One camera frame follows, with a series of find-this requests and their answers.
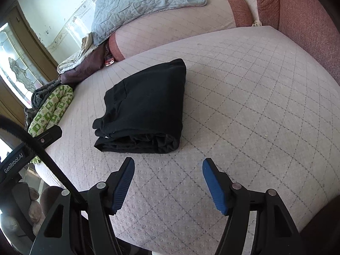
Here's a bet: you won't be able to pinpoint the pink bolster pillow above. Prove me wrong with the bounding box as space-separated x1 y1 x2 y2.
109 0 254 62

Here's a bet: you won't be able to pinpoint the patterned glass window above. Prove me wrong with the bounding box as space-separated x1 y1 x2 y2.
0 23 50 107

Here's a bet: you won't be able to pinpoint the green patterned quilt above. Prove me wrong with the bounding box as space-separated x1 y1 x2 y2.
28 85 74 137

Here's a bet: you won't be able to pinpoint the grey crumpled clothing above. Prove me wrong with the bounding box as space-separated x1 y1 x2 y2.
24 79 64 128

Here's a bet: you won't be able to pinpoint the grey quilted pillow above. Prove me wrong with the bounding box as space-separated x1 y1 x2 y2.
91 0 208 45

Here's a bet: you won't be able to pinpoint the dark maroon blanket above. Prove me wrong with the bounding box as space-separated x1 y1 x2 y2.
58 45 108 85

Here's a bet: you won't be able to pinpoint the small red packet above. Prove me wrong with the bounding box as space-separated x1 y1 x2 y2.
104 50 116 67

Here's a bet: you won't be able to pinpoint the wooden window frame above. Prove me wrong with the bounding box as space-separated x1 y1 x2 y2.
0 5 59 128

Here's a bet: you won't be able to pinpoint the pink headboard cushion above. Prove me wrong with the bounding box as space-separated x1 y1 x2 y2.
257 0 340 85

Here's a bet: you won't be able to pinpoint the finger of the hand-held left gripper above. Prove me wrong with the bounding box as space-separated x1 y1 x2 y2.
34 126 63 150

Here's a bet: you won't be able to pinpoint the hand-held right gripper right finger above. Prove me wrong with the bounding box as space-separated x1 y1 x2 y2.
202 158 309 255

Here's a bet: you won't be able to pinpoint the black pants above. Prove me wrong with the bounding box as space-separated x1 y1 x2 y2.
92 58 187 154

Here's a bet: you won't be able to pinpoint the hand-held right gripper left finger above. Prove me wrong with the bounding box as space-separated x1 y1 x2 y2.
32 157 135 255

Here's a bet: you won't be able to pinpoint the black cable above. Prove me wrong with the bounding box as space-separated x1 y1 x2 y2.
0 115 84 205

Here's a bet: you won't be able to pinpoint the beige folded cloth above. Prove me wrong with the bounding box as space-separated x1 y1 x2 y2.
57 32 100 73

